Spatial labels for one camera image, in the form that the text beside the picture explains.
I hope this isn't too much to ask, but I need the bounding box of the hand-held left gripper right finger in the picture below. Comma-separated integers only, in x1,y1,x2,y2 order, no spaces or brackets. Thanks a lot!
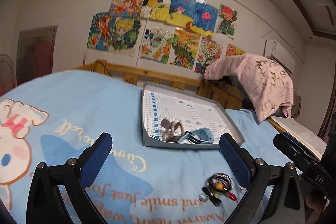
219,133,309,224

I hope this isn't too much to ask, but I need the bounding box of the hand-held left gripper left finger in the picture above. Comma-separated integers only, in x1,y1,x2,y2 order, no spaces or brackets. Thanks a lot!
26,132,113,224

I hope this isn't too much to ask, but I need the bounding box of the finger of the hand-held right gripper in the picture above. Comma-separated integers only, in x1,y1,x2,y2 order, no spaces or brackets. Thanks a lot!
273,132,322,175

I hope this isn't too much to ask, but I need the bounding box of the black cord bracelet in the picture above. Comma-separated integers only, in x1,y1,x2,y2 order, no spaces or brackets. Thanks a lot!
211,173,232,186

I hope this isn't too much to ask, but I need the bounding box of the grey cardboard tray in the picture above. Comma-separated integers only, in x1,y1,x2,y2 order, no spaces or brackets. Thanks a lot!
141,81,246,149

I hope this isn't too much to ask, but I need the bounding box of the person's right hand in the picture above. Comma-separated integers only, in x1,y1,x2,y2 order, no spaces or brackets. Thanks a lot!
307,191,331,214

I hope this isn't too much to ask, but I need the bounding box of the white mattress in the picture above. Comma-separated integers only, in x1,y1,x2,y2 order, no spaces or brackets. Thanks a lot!
270,115,328,160

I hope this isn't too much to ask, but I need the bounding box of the olive cloth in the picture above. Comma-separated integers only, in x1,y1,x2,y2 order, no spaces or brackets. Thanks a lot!
292,95,302,119

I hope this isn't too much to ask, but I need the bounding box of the light blue watch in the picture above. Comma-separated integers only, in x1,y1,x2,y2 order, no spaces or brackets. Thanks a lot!
178,127,214,145

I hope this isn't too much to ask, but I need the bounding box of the black hair clip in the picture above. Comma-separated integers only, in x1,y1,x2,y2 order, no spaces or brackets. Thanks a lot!
202,187,222,207

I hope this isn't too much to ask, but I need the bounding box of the light blue printed blanket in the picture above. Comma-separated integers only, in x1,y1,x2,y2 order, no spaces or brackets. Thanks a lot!
0,69,302,224

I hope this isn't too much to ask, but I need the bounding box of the pink floral blanket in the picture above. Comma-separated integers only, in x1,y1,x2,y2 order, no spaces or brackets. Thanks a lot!
204,53,294,123

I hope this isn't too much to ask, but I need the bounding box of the silver metal watch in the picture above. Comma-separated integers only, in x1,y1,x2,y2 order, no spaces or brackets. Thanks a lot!
160,118,184,143

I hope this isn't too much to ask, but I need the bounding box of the white air conditioner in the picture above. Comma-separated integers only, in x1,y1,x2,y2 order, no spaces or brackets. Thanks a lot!
264,39,296,73

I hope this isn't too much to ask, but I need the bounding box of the orange face drawing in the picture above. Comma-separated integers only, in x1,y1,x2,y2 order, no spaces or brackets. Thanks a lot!
225,43,244,57

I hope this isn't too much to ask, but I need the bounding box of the busy patterned drawing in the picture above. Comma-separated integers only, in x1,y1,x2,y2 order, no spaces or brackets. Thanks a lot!
194,36,223,75

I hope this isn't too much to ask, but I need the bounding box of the brown door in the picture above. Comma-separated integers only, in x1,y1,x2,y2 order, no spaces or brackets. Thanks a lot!
16,26,58,83

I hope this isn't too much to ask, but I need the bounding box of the dinosaur landscape drawing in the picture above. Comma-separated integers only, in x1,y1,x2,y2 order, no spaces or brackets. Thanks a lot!
169,27,201,69

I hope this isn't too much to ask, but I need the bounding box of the blonde child drawing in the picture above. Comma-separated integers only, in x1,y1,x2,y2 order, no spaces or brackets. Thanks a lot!
110,17,142,56

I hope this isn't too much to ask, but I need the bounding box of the orange-haired girl drawing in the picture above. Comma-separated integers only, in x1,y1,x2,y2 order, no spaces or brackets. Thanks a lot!
87,12,116,51

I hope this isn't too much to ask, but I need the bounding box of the turtle drawing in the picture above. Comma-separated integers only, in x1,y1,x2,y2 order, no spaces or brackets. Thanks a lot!
140,27,174,64

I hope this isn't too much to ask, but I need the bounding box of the standing fan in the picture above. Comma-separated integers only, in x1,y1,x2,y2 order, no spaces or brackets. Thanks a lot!
0,54,15,95

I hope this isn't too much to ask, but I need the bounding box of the red-haired figure drawing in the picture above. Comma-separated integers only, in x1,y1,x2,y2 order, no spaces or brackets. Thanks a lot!
218,4,238,38

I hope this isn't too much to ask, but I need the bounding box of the blue sea jellyfish drawing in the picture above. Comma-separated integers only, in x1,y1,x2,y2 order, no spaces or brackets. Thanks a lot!
167,0,219,37

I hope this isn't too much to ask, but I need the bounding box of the mermaid drawing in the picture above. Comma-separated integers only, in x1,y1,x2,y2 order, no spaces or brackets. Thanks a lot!
110,0,145,17

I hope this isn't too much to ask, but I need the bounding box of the yellow moon drawing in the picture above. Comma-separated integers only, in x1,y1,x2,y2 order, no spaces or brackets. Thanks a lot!
140,0,172,21

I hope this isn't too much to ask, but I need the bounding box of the black cable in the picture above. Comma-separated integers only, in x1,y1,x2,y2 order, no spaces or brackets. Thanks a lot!
100,60,112,77

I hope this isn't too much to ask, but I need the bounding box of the wooden bed frame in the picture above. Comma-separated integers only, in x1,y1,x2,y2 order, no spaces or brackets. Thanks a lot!
71,59,289,135

